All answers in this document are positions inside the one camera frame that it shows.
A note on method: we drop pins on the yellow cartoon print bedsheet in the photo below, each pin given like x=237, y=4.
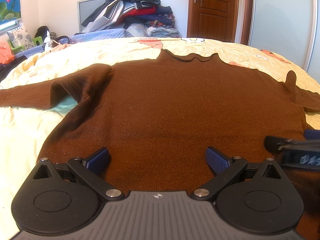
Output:
x=24, y=130

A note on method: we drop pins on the black bag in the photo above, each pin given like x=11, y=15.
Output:
x=43, y=32

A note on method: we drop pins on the orange plastic bag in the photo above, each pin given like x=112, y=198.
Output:
x=6, y=55

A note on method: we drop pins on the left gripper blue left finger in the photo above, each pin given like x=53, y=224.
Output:
x=87, y=172

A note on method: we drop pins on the blue quilted blanket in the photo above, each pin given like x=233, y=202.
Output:
x=82, y=37

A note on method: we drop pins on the brown knit sweater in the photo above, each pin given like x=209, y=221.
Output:
x=157, y=117

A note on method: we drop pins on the lotus flower wall poster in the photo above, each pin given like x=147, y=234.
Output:
x=10, y=10

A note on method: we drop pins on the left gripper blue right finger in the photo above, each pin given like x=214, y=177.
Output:
x=226, y=170

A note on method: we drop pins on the brown wooden door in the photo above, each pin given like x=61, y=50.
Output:
x=213, y=19

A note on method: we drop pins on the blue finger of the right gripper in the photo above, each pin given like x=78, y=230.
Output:
x=312, y=134

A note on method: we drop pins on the floral pillow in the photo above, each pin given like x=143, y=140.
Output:
x=20, y=37

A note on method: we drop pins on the pile of mixed clothes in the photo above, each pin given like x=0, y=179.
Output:
x=144, y=18

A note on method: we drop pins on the green plastic stool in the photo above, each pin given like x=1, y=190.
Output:
x=37, y=41

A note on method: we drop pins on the grey framed board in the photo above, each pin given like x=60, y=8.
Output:
x=85, y=8

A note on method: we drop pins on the black garment on bed edge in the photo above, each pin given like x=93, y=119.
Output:
x=5, y=69

